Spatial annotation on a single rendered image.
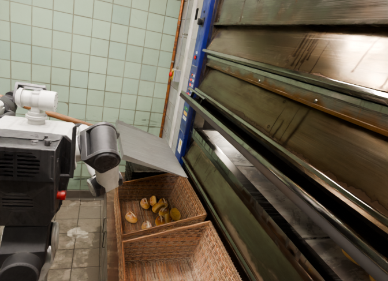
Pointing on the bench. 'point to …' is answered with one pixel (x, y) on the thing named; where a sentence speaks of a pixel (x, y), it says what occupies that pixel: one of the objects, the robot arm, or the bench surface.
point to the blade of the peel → (146, 149)
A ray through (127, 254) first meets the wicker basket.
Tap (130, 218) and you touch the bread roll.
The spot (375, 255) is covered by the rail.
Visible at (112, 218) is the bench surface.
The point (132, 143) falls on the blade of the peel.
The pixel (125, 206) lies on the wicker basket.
